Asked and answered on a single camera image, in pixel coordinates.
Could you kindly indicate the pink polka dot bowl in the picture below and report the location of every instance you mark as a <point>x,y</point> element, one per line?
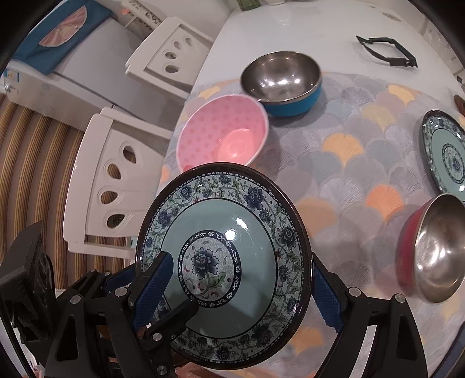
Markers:
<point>218,134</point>

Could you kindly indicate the red steel bowl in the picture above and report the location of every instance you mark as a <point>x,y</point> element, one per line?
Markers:
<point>439,247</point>

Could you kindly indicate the blue steel bowl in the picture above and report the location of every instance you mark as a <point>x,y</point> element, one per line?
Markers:
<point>279,76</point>

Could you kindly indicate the blue cloth cover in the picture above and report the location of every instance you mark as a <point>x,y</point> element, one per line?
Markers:
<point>40,54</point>

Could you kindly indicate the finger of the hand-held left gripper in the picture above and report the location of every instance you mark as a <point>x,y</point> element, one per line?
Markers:
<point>118,278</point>
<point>174,316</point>

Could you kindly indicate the brown round object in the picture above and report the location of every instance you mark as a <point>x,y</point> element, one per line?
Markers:
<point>460,101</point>

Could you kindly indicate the teal floral ceramic plate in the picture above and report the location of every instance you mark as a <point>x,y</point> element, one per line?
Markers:
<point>443,145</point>
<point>218,225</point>

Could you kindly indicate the white appliance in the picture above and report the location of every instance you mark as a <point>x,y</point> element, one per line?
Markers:
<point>90,72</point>

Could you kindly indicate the white power strip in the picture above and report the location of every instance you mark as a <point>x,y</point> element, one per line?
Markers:
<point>145,16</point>

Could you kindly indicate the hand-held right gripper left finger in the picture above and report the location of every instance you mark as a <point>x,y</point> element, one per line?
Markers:
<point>152,287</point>

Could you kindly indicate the white wooden chair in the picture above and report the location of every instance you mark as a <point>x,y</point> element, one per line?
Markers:
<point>90,163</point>
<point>156,51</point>

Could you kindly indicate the fan pattern placemat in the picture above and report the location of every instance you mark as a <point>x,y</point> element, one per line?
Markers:
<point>327,163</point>

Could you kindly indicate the green object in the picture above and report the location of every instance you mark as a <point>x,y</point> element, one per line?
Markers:
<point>249,4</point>

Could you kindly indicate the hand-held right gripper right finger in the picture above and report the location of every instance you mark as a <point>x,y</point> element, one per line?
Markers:
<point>327,301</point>

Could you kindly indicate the black plastic frame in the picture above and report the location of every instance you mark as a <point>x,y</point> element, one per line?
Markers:
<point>397,61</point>

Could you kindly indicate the striped brown rug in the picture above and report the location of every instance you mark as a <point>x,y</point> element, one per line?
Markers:
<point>32,163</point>

